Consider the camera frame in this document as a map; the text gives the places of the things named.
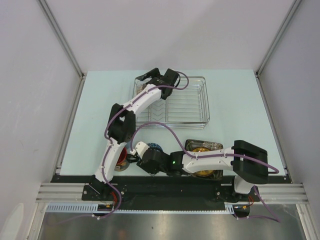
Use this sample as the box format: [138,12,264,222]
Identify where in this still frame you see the aluminium frame post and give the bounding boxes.
[36,0,85,79]
[255,0,304,78]

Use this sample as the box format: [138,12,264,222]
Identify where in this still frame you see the yellow round plate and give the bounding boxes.
[192,147,215,178]

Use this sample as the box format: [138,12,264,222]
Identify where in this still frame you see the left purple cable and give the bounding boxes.
[103,71,190,146]

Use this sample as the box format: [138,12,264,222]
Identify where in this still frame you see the blue patterned bowl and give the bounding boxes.
[147,143,163,151]

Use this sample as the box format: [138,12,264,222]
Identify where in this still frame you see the red brown patterned bowl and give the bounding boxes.
[135,83,147,96]

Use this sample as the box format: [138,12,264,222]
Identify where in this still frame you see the white slotted cable duct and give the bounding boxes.
[44,201,237,215]

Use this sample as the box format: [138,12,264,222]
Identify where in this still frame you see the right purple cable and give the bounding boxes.
[129,121,280,175]

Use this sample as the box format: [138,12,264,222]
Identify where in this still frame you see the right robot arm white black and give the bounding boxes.
[132,140,269,201]

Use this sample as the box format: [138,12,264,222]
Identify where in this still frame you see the black floral square plate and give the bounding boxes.
[184,139,223,181]

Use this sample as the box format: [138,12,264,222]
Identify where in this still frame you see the wire metal dish rack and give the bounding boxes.
[136,76,210,129]

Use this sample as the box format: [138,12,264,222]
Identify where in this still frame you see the aluminium front rail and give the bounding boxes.
[35,183,309,204]

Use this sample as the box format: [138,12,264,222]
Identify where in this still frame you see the purple cable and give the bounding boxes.
[103,71,190,146]
[129,121,280,175]

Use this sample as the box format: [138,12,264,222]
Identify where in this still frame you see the right aluminium frame post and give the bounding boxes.
[255,0,304,78]

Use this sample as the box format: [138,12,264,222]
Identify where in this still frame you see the left aluminium frame post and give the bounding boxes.
[36,0,85,79]

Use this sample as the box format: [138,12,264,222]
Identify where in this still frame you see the red black mug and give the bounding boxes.
[114,148,138,172]

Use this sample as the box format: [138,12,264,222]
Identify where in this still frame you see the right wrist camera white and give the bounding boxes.
[130,141,150,159]

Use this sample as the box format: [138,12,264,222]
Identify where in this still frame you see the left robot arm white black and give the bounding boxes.
[88,68,181,200]

